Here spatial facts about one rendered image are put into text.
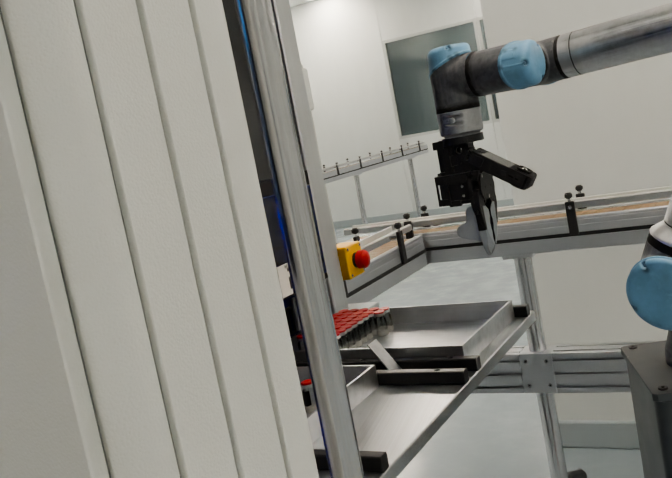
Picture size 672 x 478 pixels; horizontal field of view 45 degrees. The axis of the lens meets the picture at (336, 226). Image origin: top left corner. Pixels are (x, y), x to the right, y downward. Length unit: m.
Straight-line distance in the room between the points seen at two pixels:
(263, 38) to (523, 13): 2.33
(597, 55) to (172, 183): 1.04
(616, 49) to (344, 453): 0.94
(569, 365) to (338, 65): 8.45
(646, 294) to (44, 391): 0.98
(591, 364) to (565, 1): 1.19
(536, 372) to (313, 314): 1.86
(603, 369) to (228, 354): 1.94
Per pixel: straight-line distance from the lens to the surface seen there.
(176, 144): 0.46
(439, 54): 1.39
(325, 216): 1.67
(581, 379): 2.39
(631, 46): 1.39
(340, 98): 10.53
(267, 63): 0.57
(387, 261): 2.14
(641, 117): 2.80
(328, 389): 0.60
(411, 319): 1.59
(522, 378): 2.44
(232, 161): 0.50
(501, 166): 1.38
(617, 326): 2.95
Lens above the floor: 1.28
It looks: 7 degrees down
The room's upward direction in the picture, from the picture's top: 11 degrees counter-clockwise
